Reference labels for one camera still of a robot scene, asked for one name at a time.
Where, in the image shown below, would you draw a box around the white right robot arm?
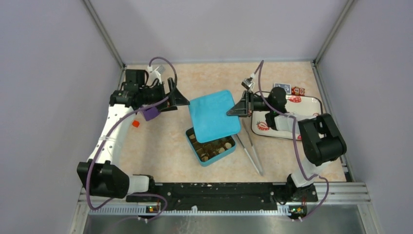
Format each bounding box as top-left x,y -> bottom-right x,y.
167,78 -> 347,201

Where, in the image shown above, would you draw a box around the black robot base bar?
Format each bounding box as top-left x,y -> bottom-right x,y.
126,182 -> 319,212

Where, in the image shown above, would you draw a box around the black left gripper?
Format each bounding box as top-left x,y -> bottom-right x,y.
139,77 -> 189,112

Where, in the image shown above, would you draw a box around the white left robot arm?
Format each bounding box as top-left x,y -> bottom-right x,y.
76,69 -> 166,202

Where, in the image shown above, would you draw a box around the metal tongs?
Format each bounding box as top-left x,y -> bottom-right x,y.
235,119 -> 264,176

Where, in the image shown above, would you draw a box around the small orange cube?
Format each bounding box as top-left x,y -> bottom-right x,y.
132,120 -> 140,128

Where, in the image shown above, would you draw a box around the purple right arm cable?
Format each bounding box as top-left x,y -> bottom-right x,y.
253,59 -> 330,222

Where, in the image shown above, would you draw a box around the metal frame rail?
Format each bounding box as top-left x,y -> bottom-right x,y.
70,182 -> 382,234

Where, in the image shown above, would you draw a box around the purple box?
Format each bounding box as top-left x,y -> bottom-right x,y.
142,107 -> 161,121

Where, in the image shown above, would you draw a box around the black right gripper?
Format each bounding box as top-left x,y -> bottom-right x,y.
227,90 -> 274,117

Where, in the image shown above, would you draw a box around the red dice block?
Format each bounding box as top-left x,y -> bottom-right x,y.
291,86 -> 305,96

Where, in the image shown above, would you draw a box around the teal box lid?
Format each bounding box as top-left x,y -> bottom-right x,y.
188,90 -> 241,143

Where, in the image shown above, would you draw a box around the blue playing card deck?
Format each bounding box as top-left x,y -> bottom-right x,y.
273,83 -> 292,94

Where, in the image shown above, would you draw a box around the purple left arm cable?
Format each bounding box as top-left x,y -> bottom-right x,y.
86,57 -> 179,223

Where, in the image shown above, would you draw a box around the teal chocolate box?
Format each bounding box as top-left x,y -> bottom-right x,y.
185,128 -> 237,167

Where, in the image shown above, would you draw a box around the strawberry print tray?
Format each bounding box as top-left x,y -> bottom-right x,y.
251,94 -> 323,139

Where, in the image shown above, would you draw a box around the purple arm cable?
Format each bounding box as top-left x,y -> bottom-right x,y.
86,57 -> 179,223
253,59 -> 330,222

